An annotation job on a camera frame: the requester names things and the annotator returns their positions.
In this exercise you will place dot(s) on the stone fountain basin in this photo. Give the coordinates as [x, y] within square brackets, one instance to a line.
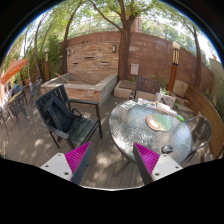
[83, 91]

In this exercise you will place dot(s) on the large tree trunk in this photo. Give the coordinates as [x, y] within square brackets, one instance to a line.
[127, 11]

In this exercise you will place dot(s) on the dark green plastic chair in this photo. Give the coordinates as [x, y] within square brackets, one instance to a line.
[81, 129]

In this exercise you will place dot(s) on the black bag on chair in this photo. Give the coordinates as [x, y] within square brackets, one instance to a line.
[58, 115]

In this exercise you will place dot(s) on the round glass patio table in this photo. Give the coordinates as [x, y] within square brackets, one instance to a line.
[127, 126]

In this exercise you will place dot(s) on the concrete planter box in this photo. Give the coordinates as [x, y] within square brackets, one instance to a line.
[123, 88]

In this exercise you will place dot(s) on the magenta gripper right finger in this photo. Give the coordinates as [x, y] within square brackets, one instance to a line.
[153, 166]

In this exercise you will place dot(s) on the black computer mouse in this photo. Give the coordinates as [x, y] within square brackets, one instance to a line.
[167, 149]

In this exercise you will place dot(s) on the white basket on table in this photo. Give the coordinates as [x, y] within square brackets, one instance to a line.
[168, 99]

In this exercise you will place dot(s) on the papers on table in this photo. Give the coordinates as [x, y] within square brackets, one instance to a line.
[147, 103]

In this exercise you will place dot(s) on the curved wooden bench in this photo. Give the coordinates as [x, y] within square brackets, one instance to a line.
[200, 104]

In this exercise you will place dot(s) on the wooden tiki torch post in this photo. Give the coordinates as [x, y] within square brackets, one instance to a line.
[175, 63]

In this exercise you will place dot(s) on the dark chair far left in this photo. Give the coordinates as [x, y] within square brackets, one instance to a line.
[16, 106]

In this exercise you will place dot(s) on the dark chair left back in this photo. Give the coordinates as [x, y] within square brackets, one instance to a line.
[34, 90]

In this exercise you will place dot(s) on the black metal mesh chair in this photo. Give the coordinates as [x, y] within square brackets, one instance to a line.
[201, 134]

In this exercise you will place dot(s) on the green marker pen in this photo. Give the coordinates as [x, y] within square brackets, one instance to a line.
[180, 118]

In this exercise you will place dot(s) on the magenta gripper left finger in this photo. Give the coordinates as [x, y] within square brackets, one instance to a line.
[70, 166]

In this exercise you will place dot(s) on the orange patio umbrella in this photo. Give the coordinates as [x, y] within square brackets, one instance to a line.
[14, 67]

